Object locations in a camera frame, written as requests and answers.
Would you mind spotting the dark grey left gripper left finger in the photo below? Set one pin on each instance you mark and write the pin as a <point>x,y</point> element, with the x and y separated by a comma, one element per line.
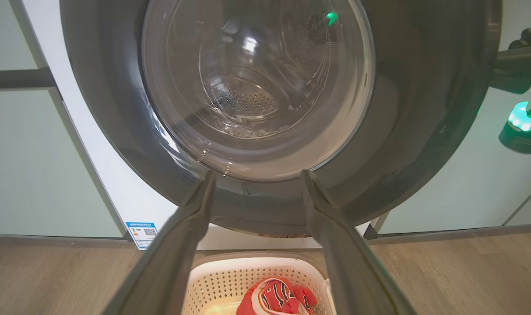
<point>169,262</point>

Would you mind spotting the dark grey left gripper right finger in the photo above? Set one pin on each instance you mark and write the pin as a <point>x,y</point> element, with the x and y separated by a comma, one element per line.
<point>348,271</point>

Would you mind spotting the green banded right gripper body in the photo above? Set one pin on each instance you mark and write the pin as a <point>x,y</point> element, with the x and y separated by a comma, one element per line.
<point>523,140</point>

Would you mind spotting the red printed garment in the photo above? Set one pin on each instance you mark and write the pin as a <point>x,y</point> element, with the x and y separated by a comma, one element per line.
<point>274,297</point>

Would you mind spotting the black round glass washer door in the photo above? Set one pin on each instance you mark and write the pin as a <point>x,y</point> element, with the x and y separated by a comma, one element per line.
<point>116,131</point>

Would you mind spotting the white perforated laundry basket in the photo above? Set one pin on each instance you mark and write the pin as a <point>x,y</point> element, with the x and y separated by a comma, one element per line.
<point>230,280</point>

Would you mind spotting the white front-load washing machine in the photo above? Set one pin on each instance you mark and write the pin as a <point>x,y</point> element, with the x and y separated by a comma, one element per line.
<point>116,183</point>

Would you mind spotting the blue energy label sticker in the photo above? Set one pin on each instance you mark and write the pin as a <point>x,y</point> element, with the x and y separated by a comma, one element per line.
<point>142,234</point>

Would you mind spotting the pale green cabinet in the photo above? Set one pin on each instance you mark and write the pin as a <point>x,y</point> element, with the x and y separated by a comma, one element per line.
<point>29,166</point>
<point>444,175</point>

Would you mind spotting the perforated steel washer drum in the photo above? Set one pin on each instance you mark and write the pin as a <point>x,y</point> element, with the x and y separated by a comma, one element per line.
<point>247,103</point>

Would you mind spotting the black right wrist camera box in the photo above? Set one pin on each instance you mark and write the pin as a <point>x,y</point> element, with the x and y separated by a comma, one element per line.
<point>517,65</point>

